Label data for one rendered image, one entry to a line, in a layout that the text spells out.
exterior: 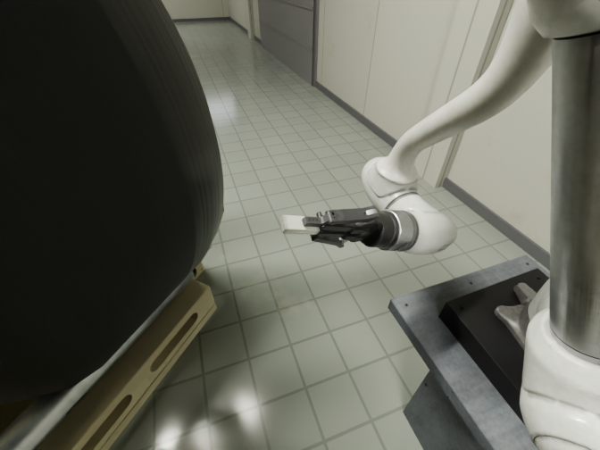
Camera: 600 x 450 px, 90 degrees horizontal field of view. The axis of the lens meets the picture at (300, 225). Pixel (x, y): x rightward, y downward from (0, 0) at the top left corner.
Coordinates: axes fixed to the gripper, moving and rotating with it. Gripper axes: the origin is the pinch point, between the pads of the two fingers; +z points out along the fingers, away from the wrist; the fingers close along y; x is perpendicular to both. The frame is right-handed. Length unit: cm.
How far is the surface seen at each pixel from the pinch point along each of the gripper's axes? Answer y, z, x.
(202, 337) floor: 114, -8, 7
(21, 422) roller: 16.0, 36.6, -20.9
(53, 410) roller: 15.9, 33.6, -20.2
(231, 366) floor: 104, -17, -10
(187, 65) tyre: -21.6, 22.6, 2.8
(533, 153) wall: 4, -171, 60
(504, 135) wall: 10, -171, 80
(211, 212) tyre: -9.6, 18.3, -5.1
